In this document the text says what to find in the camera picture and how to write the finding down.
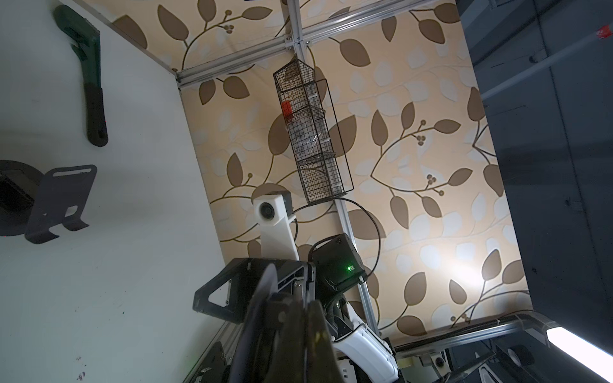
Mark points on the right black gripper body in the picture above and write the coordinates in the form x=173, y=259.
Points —
x=229, y=294

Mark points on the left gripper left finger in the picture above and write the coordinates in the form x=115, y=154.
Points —
x=289, y=359

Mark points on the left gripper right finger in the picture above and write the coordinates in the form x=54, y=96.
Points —
x=321, y=365

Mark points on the grey phone stand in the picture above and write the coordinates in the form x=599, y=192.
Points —
x=266, y=316
x=33, y=202

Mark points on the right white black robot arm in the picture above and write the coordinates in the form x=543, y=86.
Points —
x=360, y=352

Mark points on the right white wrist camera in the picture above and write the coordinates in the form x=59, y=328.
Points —
x=274, y=214

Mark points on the right black wire basket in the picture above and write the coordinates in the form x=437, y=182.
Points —
x=315, y=134

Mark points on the green black handled tool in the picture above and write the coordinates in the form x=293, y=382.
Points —
x=87, y=47

